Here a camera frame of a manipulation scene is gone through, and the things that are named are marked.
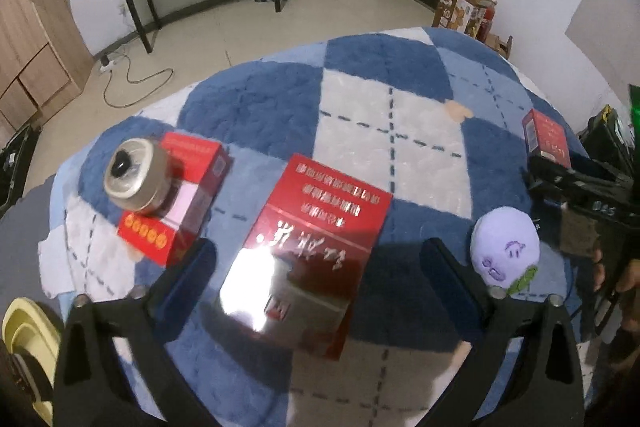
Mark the silver can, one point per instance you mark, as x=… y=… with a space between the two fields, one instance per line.
x=145 y=187

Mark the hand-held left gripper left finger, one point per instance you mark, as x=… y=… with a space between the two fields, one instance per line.
x=192 y=267

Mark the colourful cardboard box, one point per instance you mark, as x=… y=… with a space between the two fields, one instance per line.
x=460 y=7

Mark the wooden wardrobe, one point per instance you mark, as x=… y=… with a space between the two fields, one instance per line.
x=35 y=57

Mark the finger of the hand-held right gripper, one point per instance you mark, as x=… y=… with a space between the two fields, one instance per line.
x=555 y=177

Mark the small red cigarette pack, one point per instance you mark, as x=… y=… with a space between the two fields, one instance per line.
x=550 y=137

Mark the large red cigarette carton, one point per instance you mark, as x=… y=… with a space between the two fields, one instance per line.
x=310 y=227

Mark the purple plush toy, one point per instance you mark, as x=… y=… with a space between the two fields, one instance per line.
x=500 y=237

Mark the black bag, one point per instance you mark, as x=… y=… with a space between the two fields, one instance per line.
x=15 y=172
x=607 y=137

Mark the person's right hand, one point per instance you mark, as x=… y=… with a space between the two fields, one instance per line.
x=598 y=269

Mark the blue checkered fleece blanket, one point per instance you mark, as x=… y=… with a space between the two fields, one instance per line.
x=250 y=107

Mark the grey bedsheet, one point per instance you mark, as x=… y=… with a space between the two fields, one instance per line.
x=30 y=227

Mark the pale yellow plastic basin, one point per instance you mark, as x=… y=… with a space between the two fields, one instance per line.
x=30 y=322

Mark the white power strip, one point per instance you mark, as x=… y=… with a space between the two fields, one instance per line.
x=107 y=64

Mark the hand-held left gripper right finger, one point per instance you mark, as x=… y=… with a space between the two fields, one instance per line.
x=445 y=277

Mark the red and white cigarette pack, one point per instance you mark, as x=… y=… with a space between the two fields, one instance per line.
x=200 y=157

